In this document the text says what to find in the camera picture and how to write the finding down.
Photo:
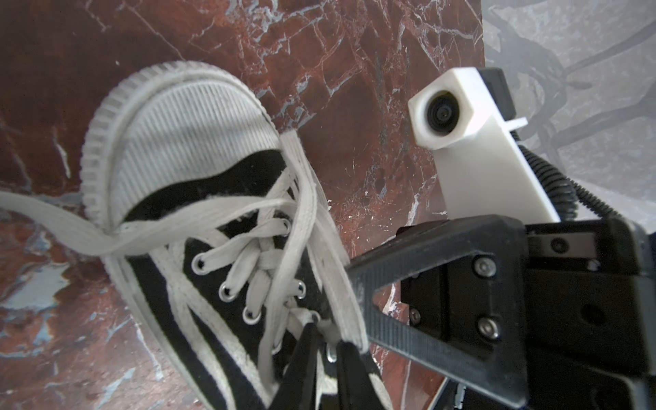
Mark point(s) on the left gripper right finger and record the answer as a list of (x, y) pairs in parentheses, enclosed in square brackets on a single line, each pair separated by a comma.
[(355, 389)]

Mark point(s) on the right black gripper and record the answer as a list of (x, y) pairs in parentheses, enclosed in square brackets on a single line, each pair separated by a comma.
[(552, 316)]

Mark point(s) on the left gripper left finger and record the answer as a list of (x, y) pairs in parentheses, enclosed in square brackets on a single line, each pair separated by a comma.
[(298, 389)]

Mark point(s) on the black white canvas sneaker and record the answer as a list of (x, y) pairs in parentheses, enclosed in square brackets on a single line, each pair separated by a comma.
[(173, 122)]

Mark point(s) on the white shoelace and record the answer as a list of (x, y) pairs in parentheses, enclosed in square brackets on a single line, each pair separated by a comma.
[(228, 269)]

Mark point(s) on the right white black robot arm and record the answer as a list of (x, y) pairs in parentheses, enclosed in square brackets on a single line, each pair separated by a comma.
[(558, 184)]

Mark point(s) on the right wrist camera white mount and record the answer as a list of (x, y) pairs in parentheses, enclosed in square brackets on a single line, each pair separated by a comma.
[(479, 165)]

